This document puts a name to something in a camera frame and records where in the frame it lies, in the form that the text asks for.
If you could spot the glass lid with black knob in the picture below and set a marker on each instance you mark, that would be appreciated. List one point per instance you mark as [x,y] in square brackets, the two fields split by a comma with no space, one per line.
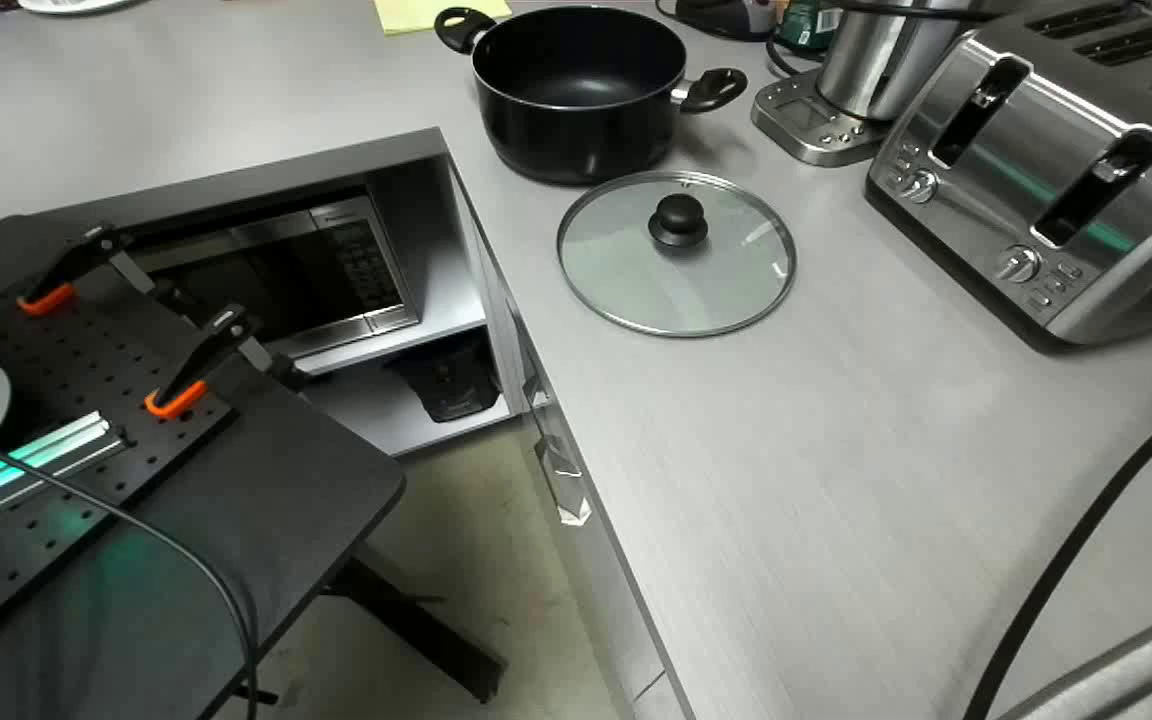
[722,273]

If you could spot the black cooking pot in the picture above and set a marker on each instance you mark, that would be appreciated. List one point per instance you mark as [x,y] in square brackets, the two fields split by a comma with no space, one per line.
[577,82]

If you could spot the dark appliance behind pot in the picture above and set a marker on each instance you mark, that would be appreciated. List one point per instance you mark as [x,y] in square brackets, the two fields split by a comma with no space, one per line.
[722,14]

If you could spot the black item under microwave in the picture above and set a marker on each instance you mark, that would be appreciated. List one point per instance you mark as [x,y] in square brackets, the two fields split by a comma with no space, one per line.
[449,382]

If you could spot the built-in microwave oven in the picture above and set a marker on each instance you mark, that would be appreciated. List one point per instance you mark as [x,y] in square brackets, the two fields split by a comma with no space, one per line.
[296,273]

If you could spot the silver appliance base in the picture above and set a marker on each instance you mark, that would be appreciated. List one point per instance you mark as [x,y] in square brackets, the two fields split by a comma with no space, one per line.
[802,122]

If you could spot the black table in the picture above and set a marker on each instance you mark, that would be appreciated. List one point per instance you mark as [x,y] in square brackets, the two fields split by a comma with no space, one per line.
[268,494]

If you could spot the yellow paper sheet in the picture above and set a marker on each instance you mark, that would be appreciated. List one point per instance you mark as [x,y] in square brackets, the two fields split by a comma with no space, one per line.
[410,14]

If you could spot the teal container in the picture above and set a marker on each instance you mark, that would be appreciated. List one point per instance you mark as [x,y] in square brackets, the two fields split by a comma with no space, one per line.
[806,22]

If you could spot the stainless steel jug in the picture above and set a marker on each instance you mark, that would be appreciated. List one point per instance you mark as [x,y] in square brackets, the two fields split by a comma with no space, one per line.
[878,60]

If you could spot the stainless steel four-slot toaster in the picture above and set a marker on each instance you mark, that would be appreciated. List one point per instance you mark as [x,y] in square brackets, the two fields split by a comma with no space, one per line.
[1000,162]

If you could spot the black perforated mounting board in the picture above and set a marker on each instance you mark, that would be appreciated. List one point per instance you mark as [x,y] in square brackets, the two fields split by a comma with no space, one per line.
[70,365]

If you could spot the white object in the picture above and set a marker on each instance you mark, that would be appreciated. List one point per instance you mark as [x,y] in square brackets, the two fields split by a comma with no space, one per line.
[70,7]

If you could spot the grey ribbed panel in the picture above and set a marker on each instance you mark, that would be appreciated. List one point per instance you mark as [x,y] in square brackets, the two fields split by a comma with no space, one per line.
[1139,672]

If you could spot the aluminium profile rail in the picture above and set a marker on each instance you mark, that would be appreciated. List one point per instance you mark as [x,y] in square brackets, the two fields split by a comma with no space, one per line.
[41,452]

